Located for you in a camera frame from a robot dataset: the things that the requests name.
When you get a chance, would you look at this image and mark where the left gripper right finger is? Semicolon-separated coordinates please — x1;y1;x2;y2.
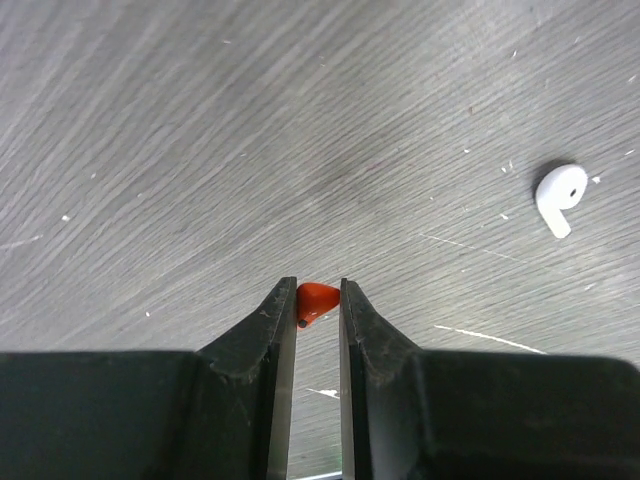
339;279;639;479

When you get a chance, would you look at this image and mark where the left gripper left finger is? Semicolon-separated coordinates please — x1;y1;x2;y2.
1;277;297;479

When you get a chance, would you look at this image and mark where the white earbud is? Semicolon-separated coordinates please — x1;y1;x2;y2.
535;164;588;239

